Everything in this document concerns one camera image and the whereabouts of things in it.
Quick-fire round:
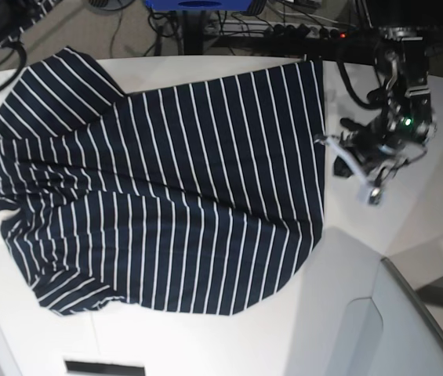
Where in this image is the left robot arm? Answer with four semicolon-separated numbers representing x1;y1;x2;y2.
314;1;443;205

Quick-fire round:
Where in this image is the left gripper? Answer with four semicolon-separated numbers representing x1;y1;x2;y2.
314;117;429;193

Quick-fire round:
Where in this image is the navy white striped t-shirt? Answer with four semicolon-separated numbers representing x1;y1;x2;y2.
0;48;325;316

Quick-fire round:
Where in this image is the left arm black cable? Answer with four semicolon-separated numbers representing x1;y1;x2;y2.
336;58;387;110

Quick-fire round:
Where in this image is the blue plastic bin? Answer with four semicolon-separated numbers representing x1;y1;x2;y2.
144;0;252;12

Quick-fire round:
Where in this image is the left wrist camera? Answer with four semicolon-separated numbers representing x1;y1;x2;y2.
358;186;383;206

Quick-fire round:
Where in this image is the power strip with red light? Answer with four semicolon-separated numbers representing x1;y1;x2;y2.
263;23;348;40

